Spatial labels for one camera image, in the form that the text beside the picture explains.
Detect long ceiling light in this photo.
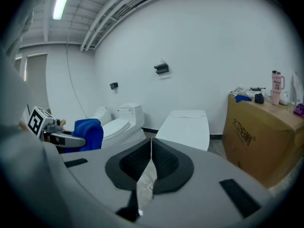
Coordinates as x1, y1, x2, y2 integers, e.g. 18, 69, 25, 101
52, 0, 74, 20

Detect white ceiling pipes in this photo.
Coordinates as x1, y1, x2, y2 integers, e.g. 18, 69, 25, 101
80, 0, 181, 52

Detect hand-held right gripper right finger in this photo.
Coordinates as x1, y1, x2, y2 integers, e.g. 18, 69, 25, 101
136, 138, 274, 228

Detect white flat-lid toilet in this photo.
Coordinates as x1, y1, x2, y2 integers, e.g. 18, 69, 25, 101
155, 110, 210, 152

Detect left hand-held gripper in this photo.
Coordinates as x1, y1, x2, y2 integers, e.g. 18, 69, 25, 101
27, 105, 86, 148

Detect person's grey sweatshirt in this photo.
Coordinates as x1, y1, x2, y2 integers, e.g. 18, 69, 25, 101
0, 44, 69, 228

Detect white toilet with tank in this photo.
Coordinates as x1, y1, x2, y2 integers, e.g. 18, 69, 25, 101
101, 103, 147, 149

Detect blue wiping cloth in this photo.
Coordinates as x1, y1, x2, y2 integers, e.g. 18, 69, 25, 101
64, 118, 105, 153

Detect large cardboard box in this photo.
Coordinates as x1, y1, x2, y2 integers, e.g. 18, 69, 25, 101
222, 93, 304, 189

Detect white egg-shaped toilet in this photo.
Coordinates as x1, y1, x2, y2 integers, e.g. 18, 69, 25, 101
89, 106, 112, 127

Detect pink tumbler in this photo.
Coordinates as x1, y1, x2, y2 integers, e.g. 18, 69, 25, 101
270, 69, 285, 106

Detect hanging thin cable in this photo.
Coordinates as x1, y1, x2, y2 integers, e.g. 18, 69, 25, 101
66, 36, 87, 118

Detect white plastic bag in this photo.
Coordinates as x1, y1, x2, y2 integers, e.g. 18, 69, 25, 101
279, 91, 290, 105

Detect white crumpled cloth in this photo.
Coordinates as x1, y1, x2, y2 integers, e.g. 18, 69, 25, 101
231, 86, 256, 97

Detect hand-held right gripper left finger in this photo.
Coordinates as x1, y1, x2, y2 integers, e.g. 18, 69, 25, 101
59, 138, 152, 223

